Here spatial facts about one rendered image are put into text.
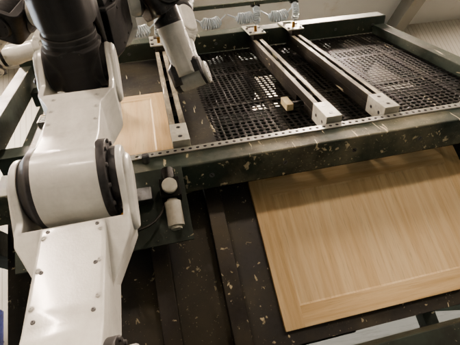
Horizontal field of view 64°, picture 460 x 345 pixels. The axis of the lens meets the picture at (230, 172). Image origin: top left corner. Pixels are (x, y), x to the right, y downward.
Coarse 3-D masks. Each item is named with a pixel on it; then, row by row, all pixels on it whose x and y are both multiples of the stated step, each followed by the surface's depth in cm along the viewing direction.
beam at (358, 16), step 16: (336, 16) 235; (352, 16) 233; (368, 16) 231; (384, 16) 233; (208, 32) 221; (224, 32) 219; (240, 32) 219; (272, 32) 223; (304, 32) 227; (320, 32) 230; (336, 32) 232; (352, 32) 234; (368, 32) 237; (128, 48) 210; (144, 48) 212; (208, 48) 220; (224, 48) 222; (240, 48) 224; (32, 64) 203
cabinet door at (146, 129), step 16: (144, 96) 170; (160, 96) 169; (128, 112) 158; (144, 112) 157; (160, 112) 156; (128, 128) 146; (144, 128) 146; (160, 128) 144; (128, 144) 136; (144, 144) 136; (160, 144) 134
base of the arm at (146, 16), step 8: (144, 0) 110; (152, 0) 108; (160, 0) 109; (168, 0) 109; (176, 0) 111; (144, 8) 113; (152, 8) 110; (160, 8) 110; (168, 8) 110; (144, 16) 118; (152, 16) 114
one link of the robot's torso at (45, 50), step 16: (48, 48) 78; (64, 48) 77; (80, 48) 78; (96, 48) 81; (48, 64) 80; (64, 64) 80; (80, 64) 80; (96, 64) 82; (48, 80) 82; (64, 80) 82; (80, 80) 83; (96, 80) 84
